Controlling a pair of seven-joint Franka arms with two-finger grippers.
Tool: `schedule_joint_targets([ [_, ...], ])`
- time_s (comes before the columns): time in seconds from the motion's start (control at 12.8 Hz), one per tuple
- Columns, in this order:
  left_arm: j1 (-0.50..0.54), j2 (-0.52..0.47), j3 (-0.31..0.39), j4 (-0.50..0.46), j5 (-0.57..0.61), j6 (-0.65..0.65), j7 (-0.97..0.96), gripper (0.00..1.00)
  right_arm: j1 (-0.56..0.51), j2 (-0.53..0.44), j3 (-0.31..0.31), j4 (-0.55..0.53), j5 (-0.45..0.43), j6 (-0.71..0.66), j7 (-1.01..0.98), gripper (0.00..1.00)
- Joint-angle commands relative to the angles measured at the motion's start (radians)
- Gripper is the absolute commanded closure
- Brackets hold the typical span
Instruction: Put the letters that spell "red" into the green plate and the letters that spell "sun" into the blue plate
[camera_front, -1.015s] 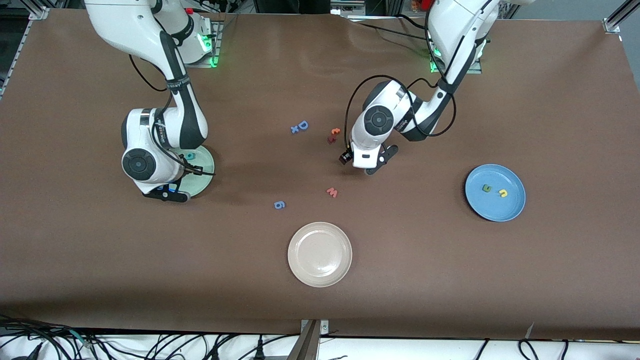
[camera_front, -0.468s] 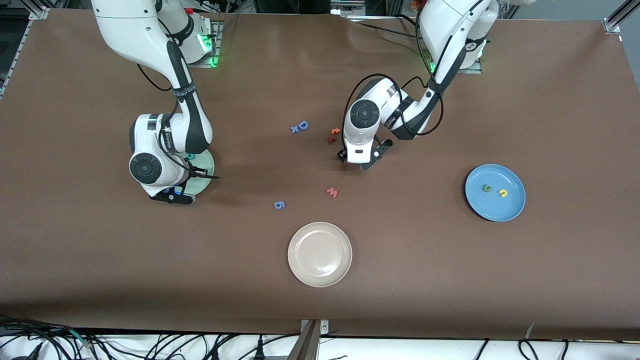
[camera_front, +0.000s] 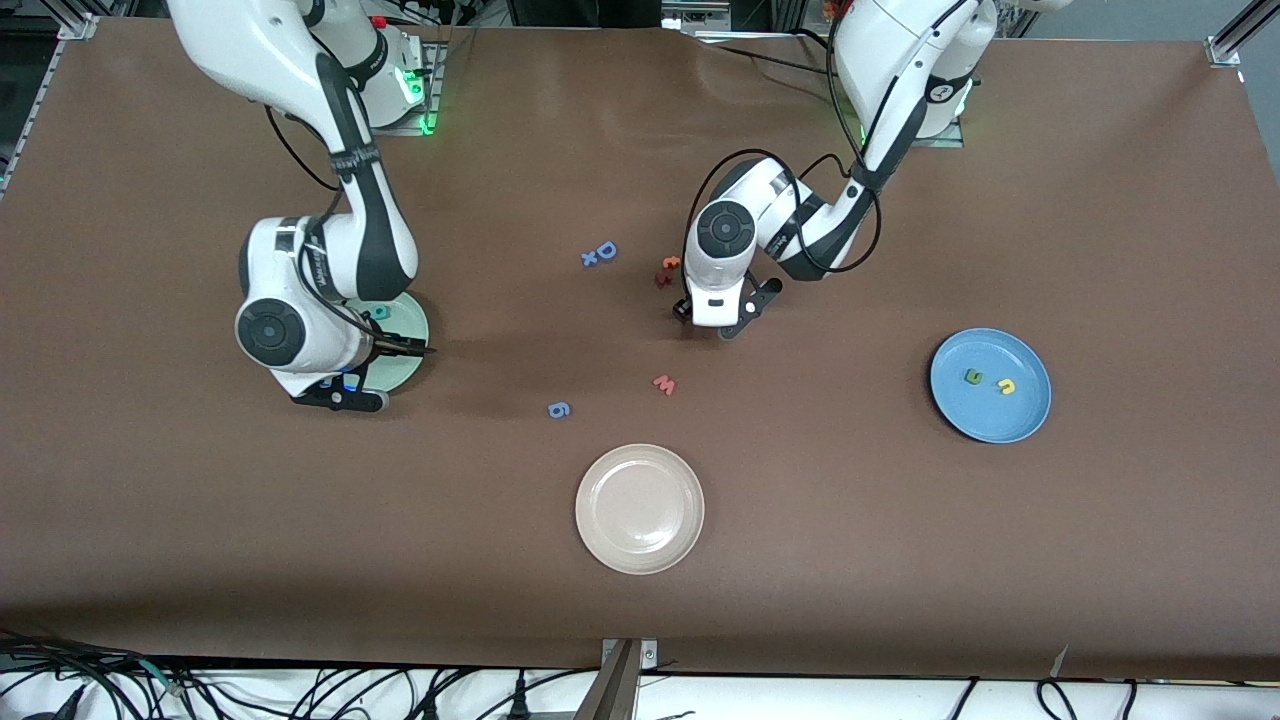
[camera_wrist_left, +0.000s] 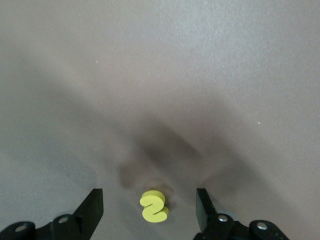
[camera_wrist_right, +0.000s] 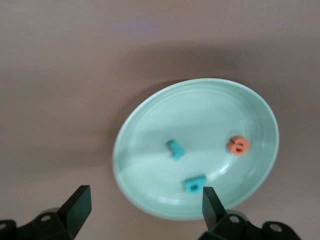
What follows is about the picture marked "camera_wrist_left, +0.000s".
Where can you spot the brown table cover sheet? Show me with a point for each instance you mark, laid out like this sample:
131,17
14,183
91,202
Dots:
175,62

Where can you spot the yellow foam letter s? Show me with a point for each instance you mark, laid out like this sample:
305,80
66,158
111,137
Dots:
153,207

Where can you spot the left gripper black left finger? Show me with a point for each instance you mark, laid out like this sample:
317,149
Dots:
85,220

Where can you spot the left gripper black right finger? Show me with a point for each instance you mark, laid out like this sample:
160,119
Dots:
207,220

